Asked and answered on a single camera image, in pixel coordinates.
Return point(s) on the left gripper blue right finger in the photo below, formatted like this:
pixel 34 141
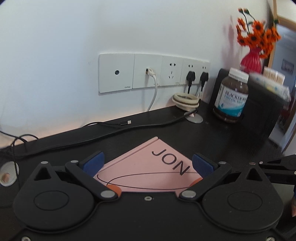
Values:
pixel 212 174

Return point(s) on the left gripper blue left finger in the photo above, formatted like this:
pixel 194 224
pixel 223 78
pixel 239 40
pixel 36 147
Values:
pixel 83 172

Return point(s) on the pink cardboard box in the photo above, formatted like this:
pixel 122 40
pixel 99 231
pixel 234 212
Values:
pixel 153 166

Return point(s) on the person right hand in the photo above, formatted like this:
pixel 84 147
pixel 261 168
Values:
pixel 293 206

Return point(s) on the black appliance cabinet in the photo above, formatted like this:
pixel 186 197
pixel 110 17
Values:
pixel 260 113

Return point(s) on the brown fish oil bottle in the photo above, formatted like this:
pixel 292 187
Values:
pixel 232 96

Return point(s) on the silver desk grommet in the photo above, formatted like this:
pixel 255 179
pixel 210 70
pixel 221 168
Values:
pixel 8 173

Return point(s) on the clear wrapped packet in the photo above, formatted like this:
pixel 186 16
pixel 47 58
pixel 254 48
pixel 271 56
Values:
pixel 274 87

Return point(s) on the cotton swab box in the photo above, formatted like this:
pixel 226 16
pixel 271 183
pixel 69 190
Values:
pixel 274 75

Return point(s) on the red ribbed vase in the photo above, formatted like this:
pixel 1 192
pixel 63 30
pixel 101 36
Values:
pixel 251 63

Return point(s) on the orange flower bouquet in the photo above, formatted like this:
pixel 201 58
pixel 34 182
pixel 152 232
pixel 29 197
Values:
pixel 255 34

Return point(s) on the black wall plug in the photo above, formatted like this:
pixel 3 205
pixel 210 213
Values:
pixel 191 76
pixel 203 79

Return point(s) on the white wall socket strip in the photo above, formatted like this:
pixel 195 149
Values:
pixel 125 71

